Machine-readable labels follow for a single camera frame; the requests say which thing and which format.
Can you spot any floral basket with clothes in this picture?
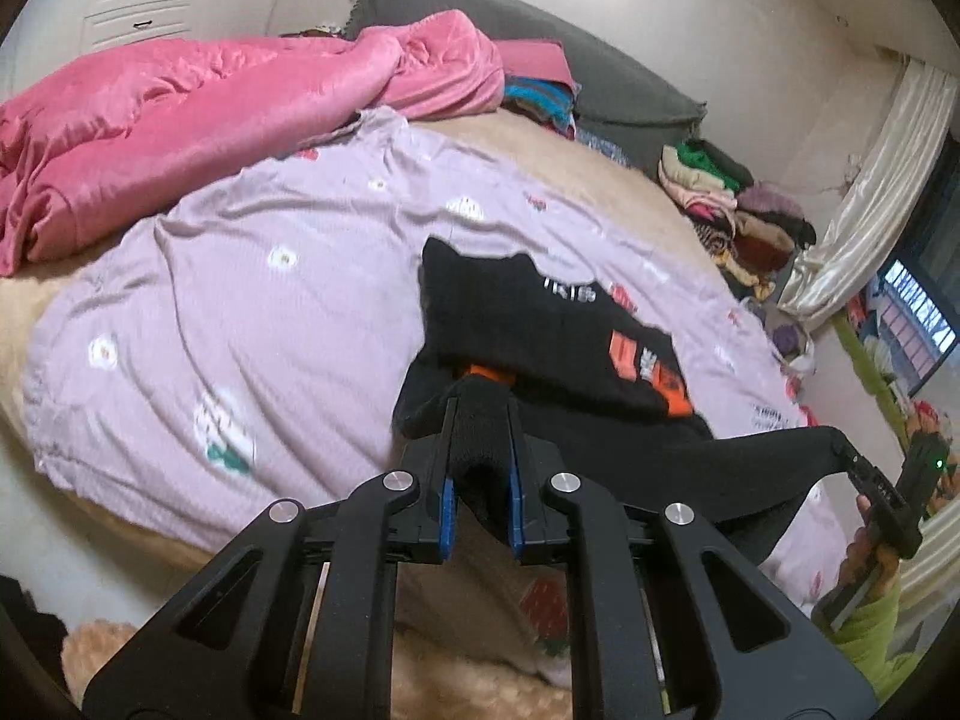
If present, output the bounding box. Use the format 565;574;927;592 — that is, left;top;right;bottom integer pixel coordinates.
771;323;815;379

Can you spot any black printed small garment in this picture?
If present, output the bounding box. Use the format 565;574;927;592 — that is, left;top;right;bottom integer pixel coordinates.
394;238;853;564

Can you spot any right hand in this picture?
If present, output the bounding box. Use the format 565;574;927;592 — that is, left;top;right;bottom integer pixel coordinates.
838;494;901;606

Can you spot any beige fleece bed sheet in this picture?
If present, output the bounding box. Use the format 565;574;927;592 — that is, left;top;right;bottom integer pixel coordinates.
0;107;726;720

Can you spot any grey headboard cushion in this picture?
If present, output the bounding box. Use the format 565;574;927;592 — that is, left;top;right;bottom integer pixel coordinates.
345;0;706;176

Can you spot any cream satin curtain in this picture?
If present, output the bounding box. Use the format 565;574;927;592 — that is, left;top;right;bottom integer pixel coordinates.
779;59;958;330

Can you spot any pile of folded clothes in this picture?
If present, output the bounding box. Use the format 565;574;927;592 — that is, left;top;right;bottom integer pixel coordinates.
658;138;817;304

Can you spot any striped teal folded cloth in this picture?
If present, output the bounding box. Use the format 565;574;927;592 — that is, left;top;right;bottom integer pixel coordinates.
501;76;576;140

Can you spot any white wardrobe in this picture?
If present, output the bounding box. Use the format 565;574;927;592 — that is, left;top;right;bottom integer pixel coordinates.
0;0;303;103

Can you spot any pink velvet quilt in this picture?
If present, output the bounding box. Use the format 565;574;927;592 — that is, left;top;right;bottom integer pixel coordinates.
2;10;505;277

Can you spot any lilac strawberry print blanket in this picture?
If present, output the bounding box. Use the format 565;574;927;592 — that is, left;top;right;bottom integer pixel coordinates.
19;106;850;680

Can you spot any green sleeve right forearm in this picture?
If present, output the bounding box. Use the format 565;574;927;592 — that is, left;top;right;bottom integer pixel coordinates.
823;580;923;704

